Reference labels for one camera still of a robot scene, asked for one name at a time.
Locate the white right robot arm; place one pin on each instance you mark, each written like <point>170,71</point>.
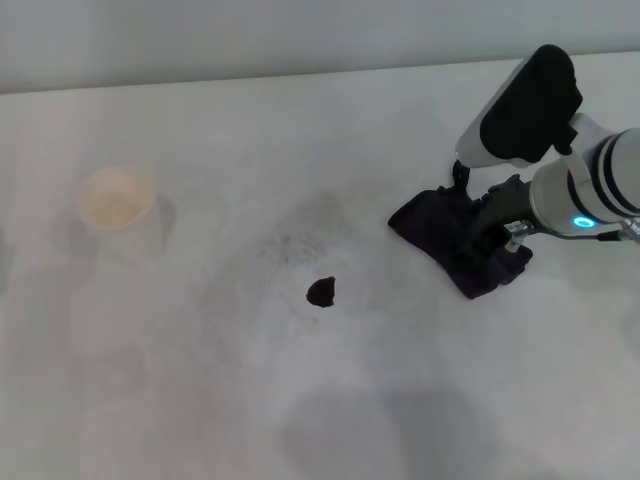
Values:
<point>525,100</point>

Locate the black water stain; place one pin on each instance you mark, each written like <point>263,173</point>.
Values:
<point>321,292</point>

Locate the purple rag with black loop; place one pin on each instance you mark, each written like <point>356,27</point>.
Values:
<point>425,220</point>

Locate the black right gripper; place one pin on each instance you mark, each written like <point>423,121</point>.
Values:
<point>497,215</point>

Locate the white paper cup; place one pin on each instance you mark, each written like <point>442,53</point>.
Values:
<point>115,200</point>

